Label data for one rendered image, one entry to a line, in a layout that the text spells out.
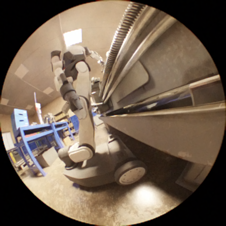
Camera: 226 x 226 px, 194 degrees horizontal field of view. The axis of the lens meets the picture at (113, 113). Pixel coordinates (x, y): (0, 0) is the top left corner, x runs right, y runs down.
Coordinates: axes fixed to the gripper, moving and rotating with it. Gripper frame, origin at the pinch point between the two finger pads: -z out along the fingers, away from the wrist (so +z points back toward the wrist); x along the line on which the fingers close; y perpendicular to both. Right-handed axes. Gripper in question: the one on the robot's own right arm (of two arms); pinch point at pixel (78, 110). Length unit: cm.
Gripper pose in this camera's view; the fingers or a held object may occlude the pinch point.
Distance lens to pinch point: 35.1
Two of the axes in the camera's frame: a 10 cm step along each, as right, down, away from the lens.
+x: 4.2, -4.5, -7.9
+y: 6.4, -4.7, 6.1
